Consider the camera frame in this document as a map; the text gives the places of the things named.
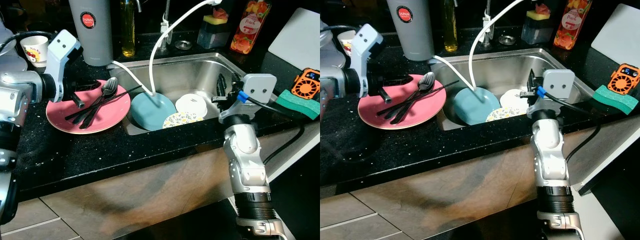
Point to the dark sponge holder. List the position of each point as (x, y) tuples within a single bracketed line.
[(212, 36), (536, 31)]

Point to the blue plate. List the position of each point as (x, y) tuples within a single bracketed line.
[(150, 112), (472, 106)]

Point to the black spoon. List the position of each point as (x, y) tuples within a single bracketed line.
[(427, 80), (110, 86)]

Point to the stainless steel sink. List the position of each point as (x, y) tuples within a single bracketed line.
[(195, 72), (510, 67)]

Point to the white printed paper cup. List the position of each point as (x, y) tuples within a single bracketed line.
[(346, 42), (34, 50)]

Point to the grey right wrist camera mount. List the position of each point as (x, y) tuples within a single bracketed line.
[(260, 90), (559, 84)]

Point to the yellow oil bottle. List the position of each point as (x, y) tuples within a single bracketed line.
[(450, 32), (128, 37)]

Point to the pink round plate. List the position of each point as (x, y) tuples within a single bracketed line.
[(60, 117), (370, 107)]

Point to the round metal counter cap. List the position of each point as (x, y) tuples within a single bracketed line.
[(183, 45), (507, 40)]

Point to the chrome faucet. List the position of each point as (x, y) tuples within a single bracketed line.
[(488, 22), (165, 25)]

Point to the floral patterned bowl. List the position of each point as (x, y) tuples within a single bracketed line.
[(182, 120), (504, 114)]

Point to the green sponge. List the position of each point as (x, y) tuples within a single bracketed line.
[(617, 100), (297, 104)]

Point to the white bowl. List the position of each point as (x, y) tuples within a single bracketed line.
[(515, 99), (192, 104)]

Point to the black chopsticks pair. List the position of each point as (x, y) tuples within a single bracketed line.
[(120, 96), (440, 87)]

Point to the white cabinet edge strip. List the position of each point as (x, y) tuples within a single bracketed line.
[(300, 150), (610, 167)]

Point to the yellow and pink sponge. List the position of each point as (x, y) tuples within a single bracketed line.
[(539, 14), (215, 19)]

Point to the beige cabinet front panel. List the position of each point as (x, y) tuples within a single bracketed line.
[(150, 190), (450, 185)]

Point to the peach dish soap bottle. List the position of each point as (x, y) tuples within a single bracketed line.
[(249, 27), (571, 25)]

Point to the white cutting board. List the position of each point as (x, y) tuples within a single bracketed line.
[(620, 37), (297, 42)]

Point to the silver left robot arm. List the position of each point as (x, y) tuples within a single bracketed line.
[(332, 82), (15, 95)]

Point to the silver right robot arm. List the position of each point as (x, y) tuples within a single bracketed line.
[(247, 155), (552, 160)]

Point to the grey tumbler with red label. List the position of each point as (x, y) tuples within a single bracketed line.
[(412, 37), (95, 42)]

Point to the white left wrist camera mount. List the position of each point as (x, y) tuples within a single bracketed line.
[(366, 42), (64, 50)]

